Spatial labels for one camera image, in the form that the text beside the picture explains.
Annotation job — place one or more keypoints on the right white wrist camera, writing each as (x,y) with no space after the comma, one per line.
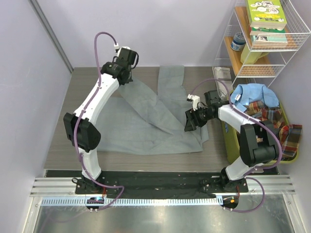
(195,101)

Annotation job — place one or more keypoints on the aluminium rail frame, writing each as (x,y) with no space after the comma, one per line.
(269,206)

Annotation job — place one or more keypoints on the small blue white jar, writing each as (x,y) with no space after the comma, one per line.
(238,42)

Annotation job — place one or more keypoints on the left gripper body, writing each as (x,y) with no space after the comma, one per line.
(129,79)

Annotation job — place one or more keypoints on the light blue shirt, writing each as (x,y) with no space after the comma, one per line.
(245,94)

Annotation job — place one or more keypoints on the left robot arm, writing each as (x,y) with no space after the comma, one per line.
(80,125)

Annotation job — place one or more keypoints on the yellow green cloth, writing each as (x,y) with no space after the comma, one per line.
(250,57)

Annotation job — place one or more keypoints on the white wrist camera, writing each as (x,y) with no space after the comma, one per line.
(195,101)
(118,48)

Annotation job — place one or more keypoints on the white wire shelf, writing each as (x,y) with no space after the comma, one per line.
(276,55)

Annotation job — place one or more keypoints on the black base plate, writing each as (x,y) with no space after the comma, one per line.
(155,188)

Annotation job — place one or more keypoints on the green book on top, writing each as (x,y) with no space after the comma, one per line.
(266,14)

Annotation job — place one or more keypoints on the lower stacked book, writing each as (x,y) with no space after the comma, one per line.
(266,35)

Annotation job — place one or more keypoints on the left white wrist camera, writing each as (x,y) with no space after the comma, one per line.
(118,48)

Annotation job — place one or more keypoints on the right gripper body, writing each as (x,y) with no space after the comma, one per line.
(200,115)

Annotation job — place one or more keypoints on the grey long sleeve shirt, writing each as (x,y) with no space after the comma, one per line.
(145,122)

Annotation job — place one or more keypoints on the plastic wrapped paper packet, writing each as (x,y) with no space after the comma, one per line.
(223,74)

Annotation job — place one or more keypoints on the plaid shirt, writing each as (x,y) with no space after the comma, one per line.
(289,135)

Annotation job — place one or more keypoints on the green laundry basket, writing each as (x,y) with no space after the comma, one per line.
(232,139)

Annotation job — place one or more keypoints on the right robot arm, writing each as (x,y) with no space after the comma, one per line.
(258,143)

